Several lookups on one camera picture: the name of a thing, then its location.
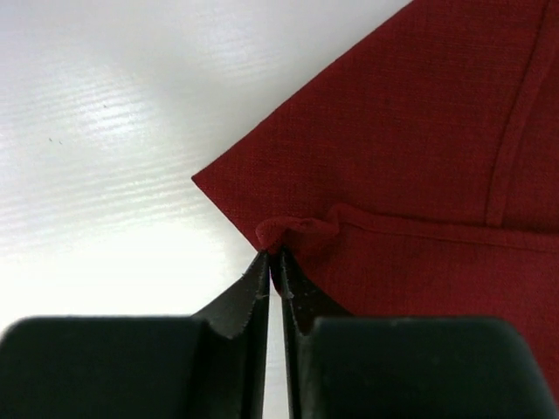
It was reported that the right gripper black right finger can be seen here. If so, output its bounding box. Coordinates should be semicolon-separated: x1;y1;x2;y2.
277;250;558;418

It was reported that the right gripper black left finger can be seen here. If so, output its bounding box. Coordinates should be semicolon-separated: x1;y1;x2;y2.
1;252;270;418

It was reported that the dark red cloth napkin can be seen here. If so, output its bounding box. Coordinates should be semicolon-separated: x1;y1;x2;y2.
193;0;558;390

